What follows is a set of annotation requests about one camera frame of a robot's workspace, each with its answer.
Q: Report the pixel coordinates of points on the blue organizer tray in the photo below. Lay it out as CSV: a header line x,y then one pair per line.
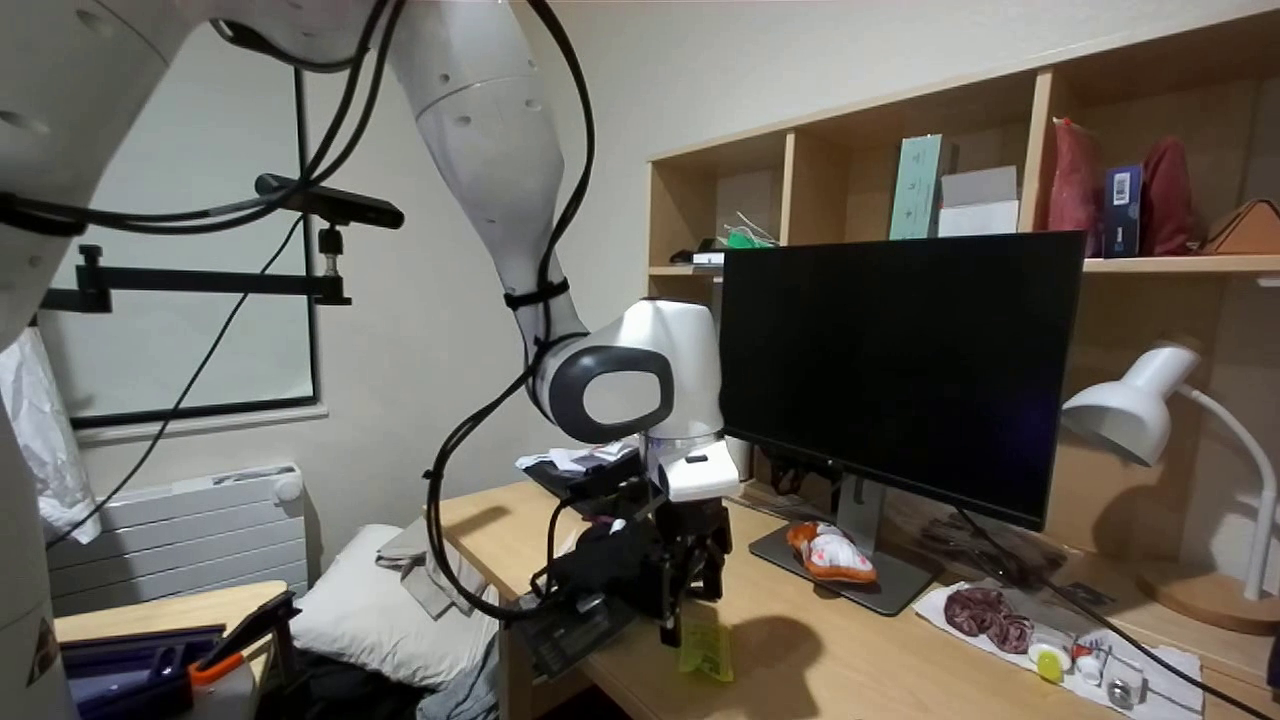
x,y
121,672

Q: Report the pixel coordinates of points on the wooden wall shelf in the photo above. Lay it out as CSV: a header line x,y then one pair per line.
x,y
853,115

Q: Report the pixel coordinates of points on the teal box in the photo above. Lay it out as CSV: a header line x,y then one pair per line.
x,y
918,185

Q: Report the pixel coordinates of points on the printed paper sheet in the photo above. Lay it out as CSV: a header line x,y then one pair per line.
x,y
1013,623

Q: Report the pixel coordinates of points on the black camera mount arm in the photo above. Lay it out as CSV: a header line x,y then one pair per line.
x,y
203,283

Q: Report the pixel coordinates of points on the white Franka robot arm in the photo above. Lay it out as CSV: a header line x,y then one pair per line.
x,y
482,132

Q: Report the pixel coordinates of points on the metal keys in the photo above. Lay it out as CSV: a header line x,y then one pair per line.
x,y
1118,682

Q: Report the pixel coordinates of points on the grey folded cloth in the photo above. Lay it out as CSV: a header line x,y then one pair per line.
x,y
427,566

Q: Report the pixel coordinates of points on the light wooden dresser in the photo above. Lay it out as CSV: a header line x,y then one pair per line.
x,y
175,606

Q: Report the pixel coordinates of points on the white pillow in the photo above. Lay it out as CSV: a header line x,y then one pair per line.
x,y
363,614

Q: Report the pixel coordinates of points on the green translucent item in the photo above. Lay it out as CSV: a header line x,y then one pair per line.
x,y
704,649

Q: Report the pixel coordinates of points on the black clothing heap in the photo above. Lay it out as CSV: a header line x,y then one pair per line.
x,y
315,685

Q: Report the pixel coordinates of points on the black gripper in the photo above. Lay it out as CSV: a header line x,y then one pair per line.
x,y
692,534

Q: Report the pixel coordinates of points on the white desk lamp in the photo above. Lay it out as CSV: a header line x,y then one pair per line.
x,y
1135,405

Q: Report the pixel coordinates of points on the white hanging cloth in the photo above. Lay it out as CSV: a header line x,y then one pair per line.
x,y
43,441

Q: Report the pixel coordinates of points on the white box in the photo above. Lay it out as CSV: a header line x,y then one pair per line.
x,y
977,203

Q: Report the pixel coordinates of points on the black computer monitor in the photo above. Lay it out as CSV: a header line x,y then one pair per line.
x,y
905,360

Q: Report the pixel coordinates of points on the black fabric bag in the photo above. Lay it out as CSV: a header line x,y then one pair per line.
x,y
603,561

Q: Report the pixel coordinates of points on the striped grey clothes pile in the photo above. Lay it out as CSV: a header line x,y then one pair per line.
x,y
471,685

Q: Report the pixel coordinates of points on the orange black hand tool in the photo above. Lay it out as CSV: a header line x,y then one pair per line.
x,y
244,634

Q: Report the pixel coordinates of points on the dark red bag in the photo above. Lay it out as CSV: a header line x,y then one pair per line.
x,y
1170,203

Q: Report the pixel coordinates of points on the white radiator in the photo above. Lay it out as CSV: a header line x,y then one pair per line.
x,y
175,534

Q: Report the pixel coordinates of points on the small white cylinder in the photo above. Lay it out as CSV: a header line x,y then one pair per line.
x,y
711,263

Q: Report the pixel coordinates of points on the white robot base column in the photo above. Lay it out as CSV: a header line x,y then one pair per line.
x,y
24,603

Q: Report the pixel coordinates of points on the brown leather item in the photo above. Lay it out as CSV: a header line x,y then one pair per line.
x,y
1245,230

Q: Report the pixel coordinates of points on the dark blue box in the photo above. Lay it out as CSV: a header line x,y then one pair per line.
x,y
1120,207

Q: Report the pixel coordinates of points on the grey monitor stand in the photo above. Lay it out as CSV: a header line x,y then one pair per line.
x,y
897,580

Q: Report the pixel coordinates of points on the green round object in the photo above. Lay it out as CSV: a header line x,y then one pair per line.
x,y
1049,661

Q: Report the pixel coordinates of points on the green white packet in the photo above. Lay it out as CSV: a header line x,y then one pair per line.
x,y
741,230

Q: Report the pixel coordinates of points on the black bar camera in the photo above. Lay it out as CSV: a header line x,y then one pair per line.
x,y
325,203

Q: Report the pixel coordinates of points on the orange white snack bag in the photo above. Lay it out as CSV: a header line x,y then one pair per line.
x,y
832,552

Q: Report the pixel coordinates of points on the dark framed window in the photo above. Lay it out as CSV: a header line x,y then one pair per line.
x,y
187,360

